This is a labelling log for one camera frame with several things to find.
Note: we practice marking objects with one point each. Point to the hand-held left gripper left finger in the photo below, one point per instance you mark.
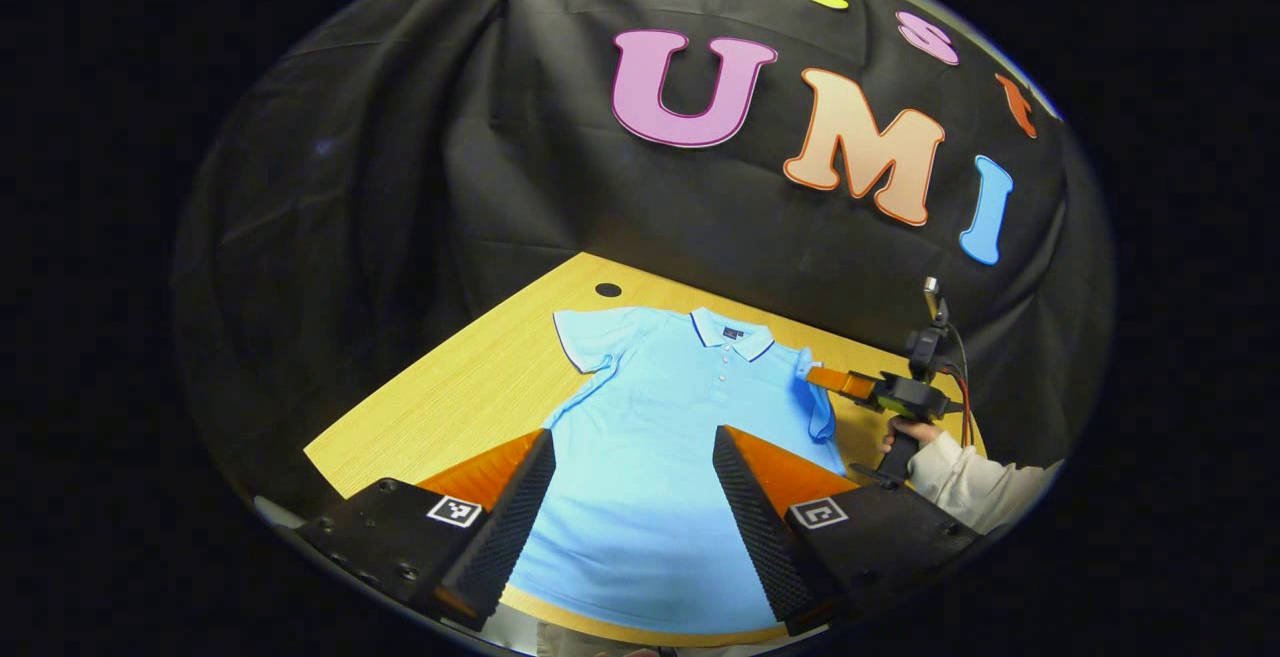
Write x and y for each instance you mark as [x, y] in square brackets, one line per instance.
[510, 527]

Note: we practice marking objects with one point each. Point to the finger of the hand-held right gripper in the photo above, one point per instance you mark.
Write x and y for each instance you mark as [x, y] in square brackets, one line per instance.
[840, 383]

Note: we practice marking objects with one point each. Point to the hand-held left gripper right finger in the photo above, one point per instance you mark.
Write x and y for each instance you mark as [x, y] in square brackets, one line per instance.
[760, 527]

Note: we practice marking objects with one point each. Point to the light blue T-shirt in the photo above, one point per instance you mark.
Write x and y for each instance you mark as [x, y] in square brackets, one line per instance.
[650, 437]

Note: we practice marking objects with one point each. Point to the black backdrop cloth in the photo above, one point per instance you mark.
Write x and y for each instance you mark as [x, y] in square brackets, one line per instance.
[450, 167]

